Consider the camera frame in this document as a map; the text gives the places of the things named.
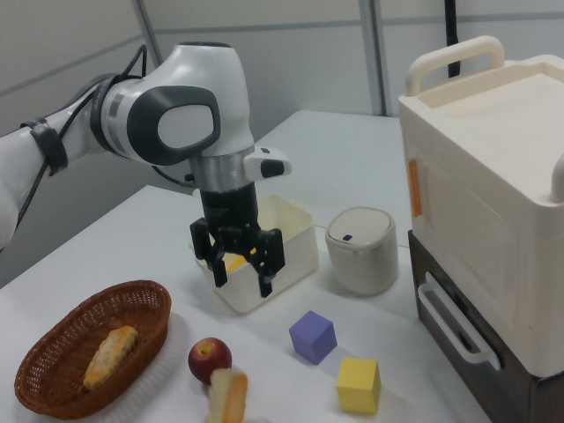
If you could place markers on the long bread with orange crust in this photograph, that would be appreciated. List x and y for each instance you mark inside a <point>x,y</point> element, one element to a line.
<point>110,357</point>

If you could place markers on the bread slice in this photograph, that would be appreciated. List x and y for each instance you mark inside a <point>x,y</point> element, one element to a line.
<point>229,396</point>

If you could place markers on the yellow plastic food piece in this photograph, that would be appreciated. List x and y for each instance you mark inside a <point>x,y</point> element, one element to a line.
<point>234,263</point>

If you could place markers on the red apple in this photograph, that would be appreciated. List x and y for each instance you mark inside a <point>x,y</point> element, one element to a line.
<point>207,359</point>

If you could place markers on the small cream lidded bin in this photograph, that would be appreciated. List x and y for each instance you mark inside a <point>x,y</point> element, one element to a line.
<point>363,255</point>

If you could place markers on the dark brown drawer unit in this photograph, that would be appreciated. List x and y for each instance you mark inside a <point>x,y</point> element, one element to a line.
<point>506,392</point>

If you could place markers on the yellow cube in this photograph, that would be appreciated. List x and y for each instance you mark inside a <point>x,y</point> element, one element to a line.
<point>358,388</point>

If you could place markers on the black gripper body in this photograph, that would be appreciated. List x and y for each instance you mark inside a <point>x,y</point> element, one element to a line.
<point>231,211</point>

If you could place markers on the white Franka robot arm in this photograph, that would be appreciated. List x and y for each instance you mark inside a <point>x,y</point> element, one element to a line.
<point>198,75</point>

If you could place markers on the black vertical pole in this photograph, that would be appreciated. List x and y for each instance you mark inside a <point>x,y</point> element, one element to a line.
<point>451,35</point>

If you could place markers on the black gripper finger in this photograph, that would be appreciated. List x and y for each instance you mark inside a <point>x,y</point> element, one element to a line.
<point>210,251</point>
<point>269,264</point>

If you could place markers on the open cream plastic box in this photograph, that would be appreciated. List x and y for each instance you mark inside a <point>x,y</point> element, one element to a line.
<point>293,247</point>

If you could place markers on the brown wicker basket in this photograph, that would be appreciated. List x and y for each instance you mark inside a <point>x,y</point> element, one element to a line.
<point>53,339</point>

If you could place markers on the purple cube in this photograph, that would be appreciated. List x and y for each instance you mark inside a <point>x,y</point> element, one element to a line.
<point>310,337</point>

